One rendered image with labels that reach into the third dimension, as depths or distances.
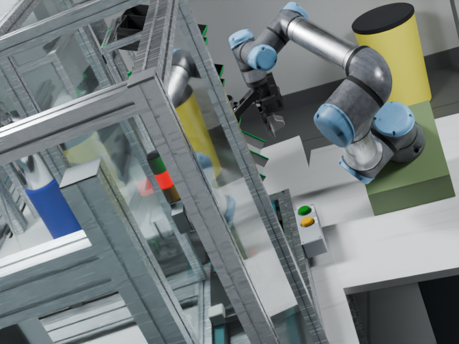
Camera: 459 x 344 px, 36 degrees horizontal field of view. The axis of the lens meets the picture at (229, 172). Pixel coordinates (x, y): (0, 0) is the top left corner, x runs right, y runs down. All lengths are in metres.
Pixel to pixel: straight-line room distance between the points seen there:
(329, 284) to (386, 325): 1.12
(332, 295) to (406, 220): 0.38
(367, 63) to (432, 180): 0.66
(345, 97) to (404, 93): 3.02
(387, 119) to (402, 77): 2.56
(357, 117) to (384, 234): 0.64
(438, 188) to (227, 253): 1.61
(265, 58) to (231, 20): 3.25
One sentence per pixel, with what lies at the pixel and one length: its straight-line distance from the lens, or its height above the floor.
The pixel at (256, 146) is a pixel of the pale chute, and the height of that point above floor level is 1.01.
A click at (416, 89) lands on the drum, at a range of 4.81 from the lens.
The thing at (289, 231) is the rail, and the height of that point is 0.96.
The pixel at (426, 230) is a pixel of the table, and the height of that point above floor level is 0.86.
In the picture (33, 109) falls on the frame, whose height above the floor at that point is 1.84.
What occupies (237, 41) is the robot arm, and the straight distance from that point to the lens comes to 2.14.
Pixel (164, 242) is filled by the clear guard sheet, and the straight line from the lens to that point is 0.83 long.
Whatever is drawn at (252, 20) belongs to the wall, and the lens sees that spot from 5.27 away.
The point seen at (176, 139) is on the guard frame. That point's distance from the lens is 0.75.
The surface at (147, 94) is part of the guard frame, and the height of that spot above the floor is 1.98.
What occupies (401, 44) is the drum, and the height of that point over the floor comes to 0.49.
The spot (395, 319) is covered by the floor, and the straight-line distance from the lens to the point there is 3.30.
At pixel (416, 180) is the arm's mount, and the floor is 0.95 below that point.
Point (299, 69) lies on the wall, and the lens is 5.37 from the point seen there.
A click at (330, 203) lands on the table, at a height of 0.86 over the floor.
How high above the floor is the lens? 2.21
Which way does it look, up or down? 26 degrees down
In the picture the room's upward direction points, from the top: 24 degrees counter-clockwise
